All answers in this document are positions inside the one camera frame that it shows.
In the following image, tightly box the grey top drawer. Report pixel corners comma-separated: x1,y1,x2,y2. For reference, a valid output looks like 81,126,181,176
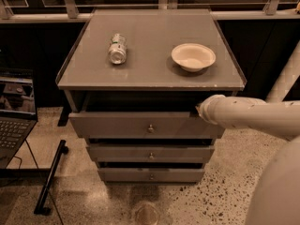
69,112,224,139

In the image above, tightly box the grey drawer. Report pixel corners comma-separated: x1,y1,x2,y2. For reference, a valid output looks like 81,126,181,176
69,112,224,139
98,168,204,183
87,145,215,163

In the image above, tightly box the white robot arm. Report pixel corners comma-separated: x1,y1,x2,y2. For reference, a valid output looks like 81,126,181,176
198,49,300,225

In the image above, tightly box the grey drawer cabinet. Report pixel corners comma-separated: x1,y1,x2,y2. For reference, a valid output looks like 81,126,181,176
56,9,246,171

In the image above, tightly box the grey middle drawer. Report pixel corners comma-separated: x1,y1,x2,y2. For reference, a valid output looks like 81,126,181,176
87,145,215,163

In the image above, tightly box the grey bottom drawer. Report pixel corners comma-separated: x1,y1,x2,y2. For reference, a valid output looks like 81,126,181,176
98,168,204,183

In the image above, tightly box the white paper bowl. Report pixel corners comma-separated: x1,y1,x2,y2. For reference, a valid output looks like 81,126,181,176
171,43,217,72

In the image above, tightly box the crushed silver can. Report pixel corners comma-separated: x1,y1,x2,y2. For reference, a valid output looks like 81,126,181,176
108,34,127,65

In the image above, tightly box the black table leg stand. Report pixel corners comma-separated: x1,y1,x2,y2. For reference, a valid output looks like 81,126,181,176
34,140,68,215

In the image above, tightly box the metal window railing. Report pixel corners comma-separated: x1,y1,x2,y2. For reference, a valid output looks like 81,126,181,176
0,0,300,23

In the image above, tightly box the black laptop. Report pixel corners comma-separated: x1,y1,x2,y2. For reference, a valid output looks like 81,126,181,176
0,67,38,169

